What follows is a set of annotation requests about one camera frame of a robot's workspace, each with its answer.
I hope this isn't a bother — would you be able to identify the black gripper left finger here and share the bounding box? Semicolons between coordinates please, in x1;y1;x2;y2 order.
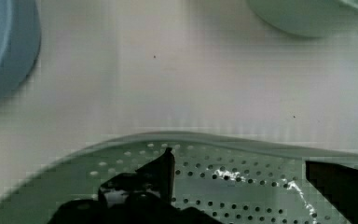
98;147;175;207

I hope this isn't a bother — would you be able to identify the blue bowl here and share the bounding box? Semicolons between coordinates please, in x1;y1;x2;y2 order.
0;0;41;101

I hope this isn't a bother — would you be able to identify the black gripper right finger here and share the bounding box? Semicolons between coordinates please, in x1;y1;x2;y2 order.
306;161;358;224

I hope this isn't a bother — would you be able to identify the green mug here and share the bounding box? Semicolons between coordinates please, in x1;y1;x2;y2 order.
247;0;358;37

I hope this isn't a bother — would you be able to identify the green plastic strainer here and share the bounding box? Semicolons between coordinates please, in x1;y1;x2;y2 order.
0;132;358;224

